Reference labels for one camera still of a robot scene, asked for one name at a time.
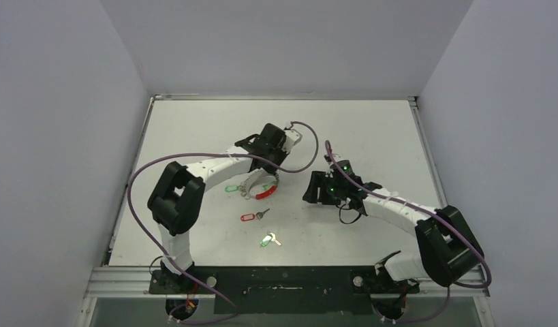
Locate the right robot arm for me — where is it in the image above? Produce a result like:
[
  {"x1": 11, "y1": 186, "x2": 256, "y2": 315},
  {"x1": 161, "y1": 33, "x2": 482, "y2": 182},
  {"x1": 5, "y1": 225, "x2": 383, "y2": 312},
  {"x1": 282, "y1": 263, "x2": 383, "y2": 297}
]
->
[{"x1": 303, "y1": 158, "x2": 484, "y2": 292}]

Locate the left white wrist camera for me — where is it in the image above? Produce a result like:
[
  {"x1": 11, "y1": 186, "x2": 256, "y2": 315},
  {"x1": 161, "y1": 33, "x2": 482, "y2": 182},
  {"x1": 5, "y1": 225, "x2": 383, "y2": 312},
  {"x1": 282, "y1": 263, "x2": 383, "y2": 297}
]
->
[{"x1": 283, "y1": 129, "x2": 302, "y2": 149}]

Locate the key with red tag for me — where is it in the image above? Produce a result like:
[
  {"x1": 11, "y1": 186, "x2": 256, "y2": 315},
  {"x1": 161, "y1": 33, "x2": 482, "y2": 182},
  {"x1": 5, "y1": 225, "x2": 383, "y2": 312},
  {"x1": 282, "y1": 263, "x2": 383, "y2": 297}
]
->
[{"x1": 240, "y1": 208, "x2": 270, "y2": 222}]

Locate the key with green tag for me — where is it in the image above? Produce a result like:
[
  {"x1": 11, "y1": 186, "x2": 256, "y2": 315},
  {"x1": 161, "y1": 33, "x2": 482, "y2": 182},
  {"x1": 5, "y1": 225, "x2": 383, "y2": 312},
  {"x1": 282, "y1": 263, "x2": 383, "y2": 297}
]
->
[
  {"x1": 224, "y1": 185, "x2": 241, "y2": 193},
  {"x1": 260, "y1": 232, "x2": 282, "y2": 247}
]

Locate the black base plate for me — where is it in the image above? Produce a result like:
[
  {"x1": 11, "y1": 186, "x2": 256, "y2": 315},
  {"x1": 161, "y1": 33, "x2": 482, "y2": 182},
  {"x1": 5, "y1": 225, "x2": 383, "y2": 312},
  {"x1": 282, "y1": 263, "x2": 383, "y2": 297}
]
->
[{"x1": 149, "y1": 266, "x2": 420, "y2": 316}]

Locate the purple cable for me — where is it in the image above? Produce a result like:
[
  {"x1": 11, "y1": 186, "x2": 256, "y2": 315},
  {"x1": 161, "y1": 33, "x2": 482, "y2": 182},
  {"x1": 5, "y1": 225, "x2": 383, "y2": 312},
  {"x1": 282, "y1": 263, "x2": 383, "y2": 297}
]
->
[
  {"x1": 127, "y1": 121, "x2": 320, "y2": 326},
  {"x1": 324, "y1": 140, "x2": 493, "y2": 325}
]

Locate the aluminium front rail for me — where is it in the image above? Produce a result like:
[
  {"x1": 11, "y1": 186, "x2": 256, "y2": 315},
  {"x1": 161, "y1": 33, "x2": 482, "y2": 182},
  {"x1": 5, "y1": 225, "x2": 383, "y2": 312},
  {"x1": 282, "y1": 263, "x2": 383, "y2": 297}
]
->
[{"x1": 84, "y1": 266, "x2": 490, "y2": 298}]

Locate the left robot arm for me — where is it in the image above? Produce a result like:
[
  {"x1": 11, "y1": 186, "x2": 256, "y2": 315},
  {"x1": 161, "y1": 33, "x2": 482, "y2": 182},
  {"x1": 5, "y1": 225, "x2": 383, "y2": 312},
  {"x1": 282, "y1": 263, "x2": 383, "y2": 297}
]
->
[{"x1": 147, "y1": 123, "x2": 302, "y2": 294}]

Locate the metal keyring with red handle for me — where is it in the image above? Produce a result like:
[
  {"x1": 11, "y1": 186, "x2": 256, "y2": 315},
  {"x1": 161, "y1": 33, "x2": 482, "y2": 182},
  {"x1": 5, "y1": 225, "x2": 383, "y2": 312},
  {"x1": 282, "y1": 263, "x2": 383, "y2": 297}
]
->
[{"x1": 238, "y1": 170, "x2": 279, "y2": 200}]

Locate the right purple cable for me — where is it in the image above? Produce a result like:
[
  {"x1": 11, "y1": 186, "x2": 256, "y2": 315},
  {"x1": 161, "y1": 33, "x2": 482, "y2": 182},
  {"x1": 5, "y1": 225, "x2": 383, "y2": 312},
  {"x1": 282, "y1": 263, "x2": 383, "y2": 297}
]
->
[{"x1": 324, "y1": 140, "x2": 493, "y2": 325}]

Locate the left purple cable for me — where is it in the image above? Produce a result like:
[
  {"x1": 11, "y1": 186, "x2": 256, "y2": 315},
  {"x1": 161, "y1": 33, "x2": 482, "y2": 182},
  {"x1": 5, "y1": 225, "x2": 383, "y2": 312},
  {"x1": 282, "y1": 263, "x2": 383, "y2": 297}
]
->
[{"x1": 127, "y1": 121, "x2": 320, "y2": 326}]

